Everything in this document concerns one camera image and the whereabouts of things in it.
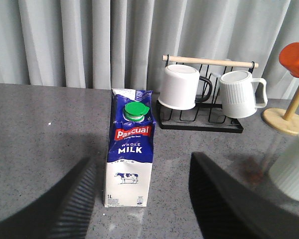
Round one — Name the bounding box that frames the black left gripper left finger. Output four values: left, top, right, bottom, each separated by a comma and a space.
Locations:
0, 158, 97, 239

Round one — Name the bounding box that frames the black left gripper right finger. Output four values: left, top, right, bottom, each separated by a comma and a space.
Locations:
189, 152, 299, 239

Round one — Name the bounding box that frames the blue white milk carton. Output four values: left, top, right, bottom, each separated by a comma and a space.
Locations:
104, 89, 156, 208

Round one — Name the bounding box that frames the cream HOME mug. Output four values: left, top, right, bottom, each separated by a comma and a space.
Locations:
269, 133, 299, 201

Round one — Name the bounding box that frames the wooden mug tree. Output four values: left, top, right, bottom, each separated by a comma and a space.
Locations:
262, 86, 299, 135

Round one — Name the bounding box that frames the white ribbed mug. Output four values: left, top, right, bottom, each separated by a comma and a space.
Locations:
220, 70, 268, 119

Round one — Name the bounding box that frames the orange mug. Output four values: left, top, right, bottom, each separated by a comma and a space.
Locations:
279, 42, 299, 78

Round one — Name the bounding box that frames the grey curtain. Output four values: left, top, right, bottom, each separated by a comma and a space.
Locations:
0, 0, 299, 99

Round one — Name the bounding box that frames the black wire mug rack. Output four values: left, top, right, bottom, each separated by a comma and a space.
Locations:
156, 54, 259, 133

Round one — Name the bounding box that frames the white mug black handle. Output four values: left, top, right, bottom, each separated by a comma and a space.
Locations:
158, 64, 212, 110

